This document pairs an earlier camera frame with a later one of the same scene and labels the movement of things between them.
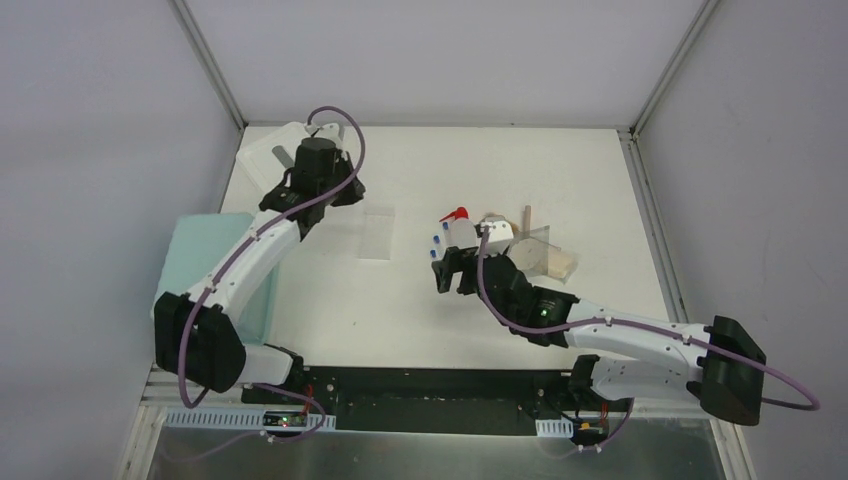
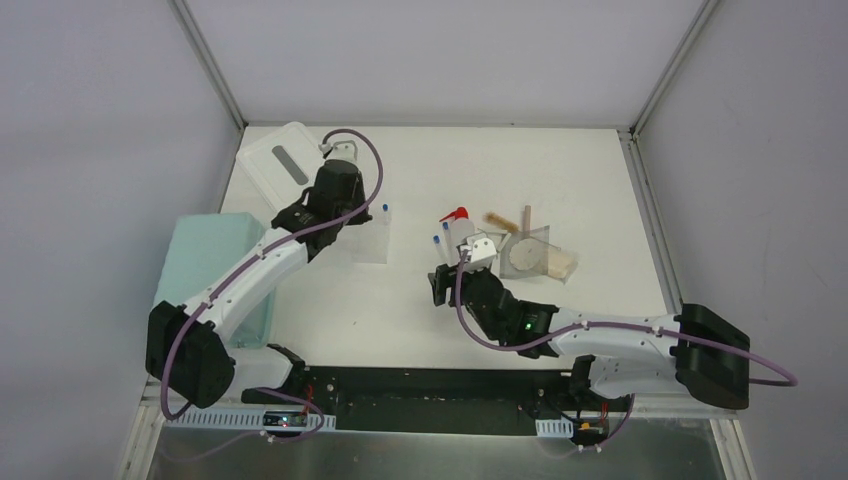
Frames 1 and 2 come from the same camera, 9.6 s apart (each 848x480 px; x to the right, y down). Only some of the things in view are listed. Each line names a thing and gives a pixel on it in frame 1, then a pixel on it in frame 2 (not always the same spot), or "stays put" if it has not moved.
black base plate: x=429 y=401 stays put
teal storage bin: x=194 y=242 stays put
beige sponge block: x=561 y=264 stays put
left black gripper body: x=285 y=198 -> x=339 y=177
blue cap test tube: x=447 y=235 stays put
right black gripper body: x=460 y=269 -> x=439 y=286
